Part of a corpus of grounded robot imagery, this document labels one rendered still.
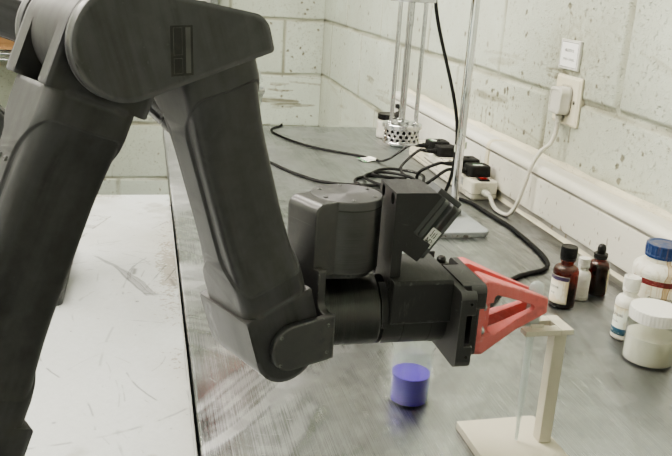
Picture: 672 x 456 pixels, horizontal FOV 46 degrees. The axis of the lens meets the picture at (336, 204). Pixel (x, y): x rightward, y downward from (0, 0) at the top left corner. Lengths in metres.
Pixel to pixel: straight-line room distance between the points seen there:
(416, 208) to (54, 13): 0.30
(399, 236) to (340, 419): 0.23
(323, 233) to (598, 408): 0.40
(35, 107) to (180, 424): 0.40
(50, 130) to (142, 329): 0.53
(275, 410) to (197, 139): 0.36
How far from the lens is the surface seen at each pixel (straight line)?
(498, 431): 0.78
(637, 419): 0.87
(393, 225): 0.62
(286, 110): 3.39
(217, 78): 0.49
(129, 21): 0.45
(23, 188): 0.47
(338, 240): 0.60
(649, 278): 1.05
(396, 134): 1.33
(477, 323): 0.66
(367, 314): 0.63
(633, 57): 1.31
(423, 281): 0.63
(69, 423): 0.79
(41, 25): 0.48
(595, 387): 0.92
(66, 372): 0.87
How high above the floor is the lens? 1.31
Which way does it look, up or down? 16 degrees down
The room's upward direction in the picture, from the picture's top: 4 degrees clockwise
